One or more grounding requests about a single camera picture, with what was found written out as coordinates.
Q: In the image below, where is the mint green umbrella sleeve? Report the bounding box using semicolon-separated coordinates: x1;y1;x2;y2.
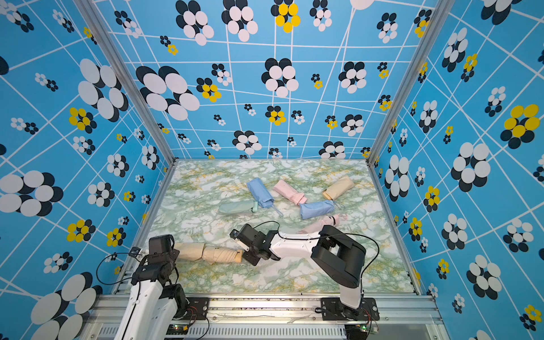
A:
218;200;259;215

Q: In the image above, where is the blue sleeved umbrella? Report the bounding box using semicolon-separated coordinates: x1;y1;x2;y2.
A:
300;200;345;220
246;178;283;217

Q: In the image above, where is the beige umbrella sleeve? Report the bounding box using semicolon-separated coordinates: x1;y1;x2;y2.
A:
174;243;208;262

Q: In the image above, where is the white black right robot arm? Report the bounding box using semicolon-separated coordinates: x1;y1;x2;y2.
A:
229;224;366;320

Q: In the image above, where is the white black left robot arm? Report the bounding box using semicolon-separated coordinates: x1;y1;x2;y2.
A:
115;235;188;340

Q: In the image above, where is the pink sleeved umbrella far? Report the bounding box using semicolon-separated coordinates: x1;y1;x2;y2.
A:
273;180;307;205

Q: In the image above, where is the pink sleeved umbrella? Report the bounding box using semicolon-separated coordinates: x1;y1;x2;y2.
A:
273;180;307;205
297;214;348;234

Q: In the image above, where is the pink sleeved umbrella near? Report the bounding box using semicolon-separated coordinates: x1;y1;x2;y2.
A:
297;214;348;234

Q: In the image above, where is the beige sleeved umbrella far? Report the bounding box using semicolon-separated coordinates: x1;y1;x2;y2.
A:
322;176;355;201

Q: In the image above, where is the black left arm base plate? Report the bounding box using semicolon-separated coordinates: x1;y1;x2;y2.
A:
174;297;211;321

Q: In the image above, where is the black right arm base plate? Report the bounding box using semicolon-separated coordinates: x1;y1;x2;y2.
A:
314;297;381;322

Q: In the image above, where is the aluminium front rail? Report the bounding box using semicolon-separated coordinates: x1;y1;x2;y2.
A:
78;292;451;340

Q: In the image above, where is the aluminium corner post left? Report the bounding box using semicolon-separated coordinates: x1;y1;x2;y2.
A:
74;0;176;167

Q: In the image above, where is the aluminium corner post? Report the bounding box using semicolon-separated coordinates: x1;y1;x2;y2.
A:
368;0;455;167
74;0;176;167

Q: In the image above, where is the aluminium corner post right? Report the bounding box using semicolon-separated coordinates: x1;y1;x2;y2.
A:
368;0;455;167

